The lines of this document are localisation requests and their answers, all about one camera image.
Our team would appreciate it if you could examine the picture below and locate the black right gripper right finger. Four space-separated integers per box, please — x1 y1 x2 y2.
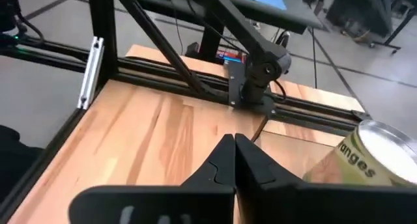
235 133 417 224

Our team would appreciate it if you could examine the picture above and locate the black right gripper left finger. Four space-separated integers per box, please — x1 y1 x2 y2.
68 133 237 224

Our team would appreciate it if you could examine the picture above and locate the yellow oranges label tin can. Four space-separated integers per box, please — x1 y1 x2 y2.
302 119 417 188

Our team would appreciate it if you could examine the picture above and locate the red and blue box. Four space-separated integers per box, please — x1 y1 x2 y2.
216 50 246 64

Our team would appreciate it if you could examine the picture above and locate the black monitor stand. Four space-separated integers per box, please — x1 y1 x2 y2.
185 18 225 64

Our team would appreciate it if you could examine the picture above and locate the black office chair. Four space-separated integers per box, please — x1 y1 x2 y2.
299 0 417 54

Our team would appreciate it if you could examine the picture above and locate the black device with green light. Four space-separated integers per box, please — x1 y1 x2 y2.
0 0 46 48

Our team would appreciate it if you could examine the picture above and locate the silver aluminium bracket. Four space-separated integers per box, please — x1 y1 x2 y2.
77 36 105 110

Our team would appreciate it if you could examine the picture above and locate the black aluminium table frame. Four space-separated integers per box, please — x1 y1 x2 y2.
0 0 372 218

